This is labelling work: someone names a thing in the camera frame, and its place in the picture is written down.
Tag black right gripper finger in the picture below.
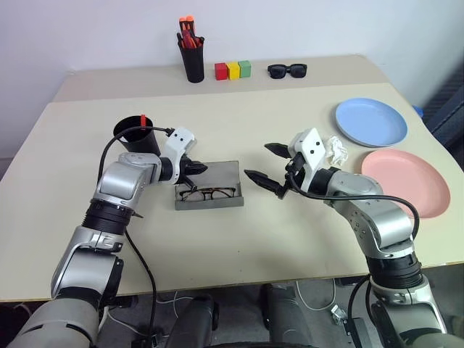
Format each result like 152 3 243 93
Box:
264 142 293 160
244 169 282 195

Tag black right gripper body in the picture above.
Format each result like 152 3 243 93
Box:
277 154 309 199

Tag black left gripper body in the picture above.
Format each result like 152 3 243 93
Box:
178 155 193 185

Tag tortoiseshell eyeglasses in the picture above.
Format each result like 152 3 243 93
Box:
179 186 236 202

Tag grey glasses case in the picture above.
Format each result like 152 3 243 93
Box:
173 159 244 211

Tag crumpled white paper ball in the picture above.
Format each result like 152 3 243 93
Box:
324 136 350 167

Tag wide black plastic cup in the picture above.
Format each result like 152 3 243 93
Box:
112 115 162 155

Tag black sunglasses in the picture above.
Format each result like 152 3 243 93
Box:
267 63 308 80

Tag blue plate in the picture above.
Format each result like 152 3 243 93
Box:
333 99 409 148

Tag tall black pen cup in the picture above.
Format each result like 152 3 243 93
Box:
180 43 206 83

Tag pink plate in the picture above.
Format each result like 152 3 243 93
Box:
360 150 451 219

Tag dark rounded robot leg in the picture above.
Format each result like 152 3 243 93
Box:
169 293 219 348
261 283 310 348

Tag dark chair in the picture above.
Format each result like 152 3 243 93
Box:
422 67 464 146

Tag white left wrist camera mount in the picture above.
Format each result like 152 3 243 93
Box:
162 126 196 184

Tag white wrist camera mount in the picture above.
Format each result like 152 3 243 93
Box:
162 126 196 184
289 127 327 190

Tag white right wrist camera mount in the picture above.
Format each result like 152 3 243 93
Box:
289 127 327 190

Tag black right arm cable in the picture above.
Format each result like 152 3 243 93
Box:
284 159 421 327

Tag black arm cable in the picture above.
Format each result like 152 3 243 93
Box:
284 159 421 327
97 125 173 344

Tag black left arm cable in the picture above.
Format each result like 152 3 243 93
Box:
97 125 173 344

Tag white floor cable loop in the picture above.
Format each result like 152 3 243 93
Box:
295 278 336 312

